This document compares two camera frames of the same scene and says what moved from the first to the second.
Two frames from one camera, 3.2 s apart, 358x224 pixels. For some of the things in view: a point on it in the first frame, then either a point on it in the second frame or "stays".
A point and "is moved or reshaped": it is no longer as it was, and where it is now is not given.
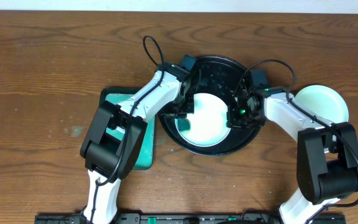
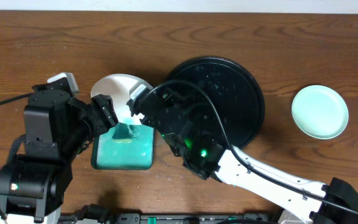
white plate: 208,122 is moved or reshaped
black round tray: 219,76 stays
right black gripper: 232,121 to 174,99
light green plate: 324,102 stays
